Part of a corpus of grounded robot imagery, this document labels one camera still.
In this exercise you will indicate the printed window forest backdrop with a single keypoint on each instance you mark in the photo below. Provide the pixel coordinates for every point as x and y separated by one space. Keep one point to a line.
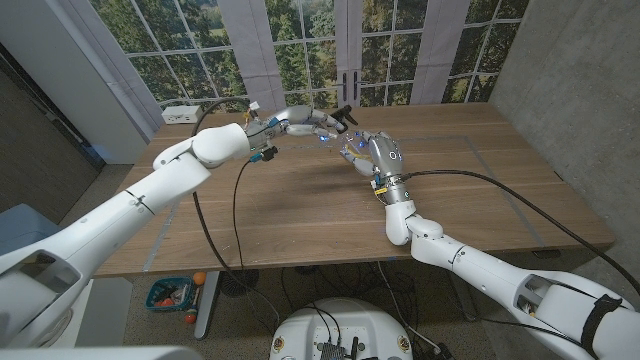
300 50

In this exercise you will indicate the grey table leg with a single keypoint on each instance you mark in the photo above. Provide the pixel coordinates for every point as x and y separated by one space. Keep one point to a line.
469 311

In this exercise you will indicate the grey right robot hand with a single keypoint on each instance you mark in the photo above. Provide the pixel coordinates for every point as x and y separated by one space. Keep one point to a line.
385 152

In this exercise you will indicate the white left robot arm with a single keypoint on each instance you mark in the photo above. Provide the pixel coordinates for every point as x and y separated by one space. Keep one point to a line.
125 210

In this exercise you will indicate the blue basket with toys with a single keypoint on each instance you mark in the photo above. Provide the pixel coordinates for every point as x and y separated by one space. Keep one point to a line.
170 295

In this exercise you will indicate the small orange ball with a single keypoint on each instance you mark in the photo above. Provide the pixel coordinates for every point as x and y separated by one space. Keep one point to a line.
199 278

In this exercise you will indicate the white power strip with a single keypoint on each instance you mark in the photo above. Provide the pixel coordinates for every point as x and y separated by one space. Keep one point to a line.
182 114

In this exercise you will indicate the white table leg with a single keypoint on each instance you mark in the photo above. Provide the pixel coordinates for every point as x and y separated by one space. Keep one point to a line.
205 315

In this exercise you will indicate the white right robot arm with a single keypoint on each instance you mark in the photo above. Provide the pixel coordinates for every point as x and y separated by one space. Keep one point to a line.
500 282

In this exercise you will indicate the blue storage bin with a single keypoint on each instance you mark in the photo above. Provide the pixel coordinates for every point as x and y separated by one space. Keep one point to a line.
20 230

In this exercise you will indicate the small white connector plug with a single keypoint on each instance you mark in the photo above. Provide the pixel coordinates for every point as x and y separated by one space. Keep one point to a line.
254 106

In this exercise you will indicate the colourful toy maraca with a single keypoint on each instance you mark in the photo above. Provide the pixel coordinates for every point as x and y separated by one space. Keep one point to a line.
191 316

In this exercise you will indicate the black round floor fan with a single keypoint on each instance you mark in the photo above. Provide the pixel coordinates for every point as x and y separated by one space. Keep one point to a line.
245 282

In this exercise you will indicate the black spray head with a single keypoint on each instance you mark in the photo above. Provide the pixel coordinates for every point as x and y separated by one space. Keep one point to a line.
346 114

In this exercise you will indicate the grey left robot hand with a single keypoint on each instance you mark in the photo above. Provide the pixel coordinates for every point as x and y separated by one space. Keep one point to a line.
295 117

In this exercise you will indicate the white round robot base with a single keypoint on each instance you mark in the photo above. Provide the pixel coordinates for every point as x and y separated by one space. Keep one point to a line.
345 320

